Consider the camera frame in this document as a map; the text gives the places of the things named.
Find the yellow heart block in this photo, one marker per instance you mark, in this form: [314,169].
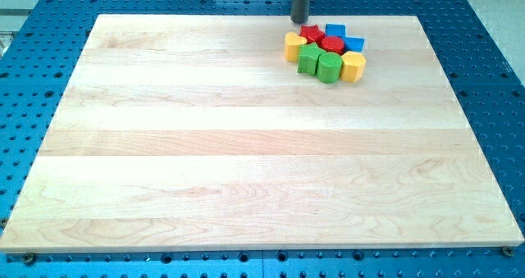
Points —
[292,45]

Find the red star block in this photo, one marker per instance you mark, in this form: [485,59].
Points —
[312,33]

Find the right brass board screw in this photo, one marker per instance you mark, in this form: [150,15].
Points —
[507,251]

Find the yellow hexagon block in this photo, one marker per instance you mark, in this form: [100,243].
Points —
[353,66]

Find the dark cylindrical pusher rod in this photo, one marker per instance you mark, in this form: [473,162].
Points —
[299,11]

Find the green cylinder block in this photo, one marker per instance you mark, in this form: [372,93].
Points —
[328,67]

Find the light wooden board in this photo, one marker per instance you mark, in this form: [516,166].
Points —
[181,133]

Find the blue perforated table plate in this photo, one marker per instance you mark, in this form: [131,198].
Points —
[35,70]

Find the brass board screw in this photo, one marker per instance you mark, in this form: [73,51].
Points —
[507,251]
[29,258]

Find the blue cube block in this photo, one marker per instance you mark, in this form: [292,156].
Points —
[337,30]

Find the blue flat block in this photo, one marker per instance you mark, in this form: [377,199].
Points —
[353,44]

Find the left brass board screw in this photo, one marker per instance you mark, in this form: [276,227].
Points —
[29,258]

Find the red cylinder block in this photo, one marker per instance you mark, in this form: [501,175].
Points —
[333,44]

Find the green star block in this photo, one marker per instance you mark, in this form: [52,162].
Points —
[308,58]

